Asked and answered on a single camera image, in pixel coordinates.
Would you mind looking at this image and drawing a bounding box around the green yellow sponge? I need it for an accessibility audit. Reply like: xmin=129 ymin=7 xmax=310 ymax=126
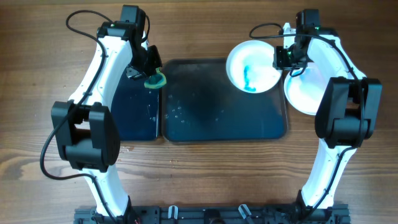
xmin=144 ymin=67 xmax=167 ymax=89

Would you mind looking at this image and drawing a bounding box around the white plate stained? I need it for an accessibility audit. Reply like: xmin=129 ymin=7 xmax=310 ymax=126
xmin=284 ymin=62 xmax=327 ymax=116
xmin=226 ymin=40 xmax=282 ymax=94

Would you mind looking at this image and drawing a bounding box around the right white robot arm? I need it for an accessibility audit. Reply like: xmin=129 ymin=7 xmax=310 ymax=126
xmin=274 ymin=26 xmax=382 ymax=216

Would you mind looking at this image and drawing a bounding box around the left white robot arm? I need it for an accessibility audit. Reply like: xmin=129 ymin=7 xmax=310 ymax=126
xmin=50 ymin=19 xmax=165 ymax=223

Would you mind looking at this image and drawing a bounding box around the small black water tray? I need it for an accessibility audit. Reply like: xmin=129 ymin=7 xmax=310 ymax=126
xmin=111 ymin=72 xmax=160 ymax=141

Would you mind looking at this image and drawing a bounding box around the large black tray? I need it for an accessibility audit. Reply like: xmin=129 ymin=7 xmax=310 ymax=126
xmin=161 ymin=58 xmax=289 ymax=142

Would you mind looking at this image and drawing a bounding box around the right black cable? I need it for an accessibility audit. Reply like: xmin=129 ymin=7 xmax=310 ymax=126
xmin=248 ymin=22 xmax=366 ymax=215

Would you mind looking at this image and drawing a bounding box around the black cable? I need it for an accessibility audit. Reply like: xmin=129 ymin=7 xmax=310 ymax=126
xmin=39 ymin=9 xmax=118 ymax=223
xmin=248 ymin=22 xmax=366 ymax=215

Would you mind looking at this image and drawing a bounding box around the left black cable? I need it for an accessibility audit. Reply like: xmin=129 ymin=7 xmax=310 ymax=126
xmin=39 ymin=9 xmax=118 ymax=223

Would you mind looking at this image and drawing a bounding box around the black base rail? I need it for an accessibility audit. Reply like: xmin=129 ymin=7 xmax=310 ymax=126
xmin=73 ymin=204 xmax=351 ymax=224

